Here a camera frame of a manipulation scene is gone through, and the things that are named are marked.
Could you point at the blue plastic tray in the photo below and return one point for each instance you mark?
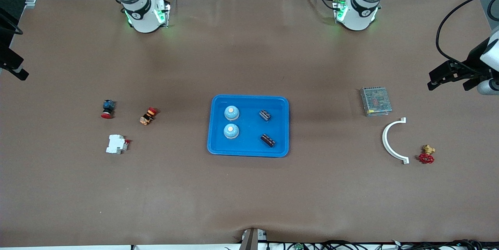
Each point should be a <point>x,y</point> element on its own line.
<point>249,144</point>

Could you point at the black cylindrical capacitor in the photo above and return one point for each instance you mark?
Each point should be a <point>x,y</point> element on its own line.
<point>265,115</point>
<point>268,140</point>

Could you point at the white circuit breaker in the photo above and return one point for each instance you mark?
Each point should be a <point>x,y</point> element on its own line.
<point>115,144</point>

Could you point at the red button blue body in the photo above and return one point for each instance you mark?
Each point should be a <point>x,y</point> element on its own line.
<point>108,106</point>

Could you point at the metal mesh power supply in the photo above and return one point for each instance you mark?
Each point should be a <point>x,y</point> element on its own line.
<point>375,101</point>

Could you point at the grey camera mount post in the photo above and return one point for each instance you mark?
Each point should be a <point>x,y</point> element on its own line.
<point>251,239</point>

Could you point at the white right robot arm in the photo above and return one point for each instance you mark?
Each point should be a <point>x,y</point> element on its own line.
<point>142,20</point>

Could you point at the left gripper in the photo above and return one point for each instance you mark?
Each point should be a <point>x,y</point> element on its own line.
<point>474,61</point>

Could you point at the brass valve red handwheel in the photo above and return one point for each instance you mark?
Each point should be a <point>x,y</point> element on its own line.
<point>426,158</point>

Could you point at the white curved plastic bracket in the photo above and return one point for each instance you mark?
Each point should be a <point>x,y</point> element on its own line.
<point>384,140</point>

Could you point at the red orange emergency stop button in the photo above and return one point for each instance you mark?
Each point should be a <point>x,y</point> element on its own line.
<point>147,117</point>

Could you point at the light blue desk bell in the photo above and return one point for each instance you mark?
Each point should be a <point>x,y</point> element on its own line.
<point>231,113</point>
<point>231,132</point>

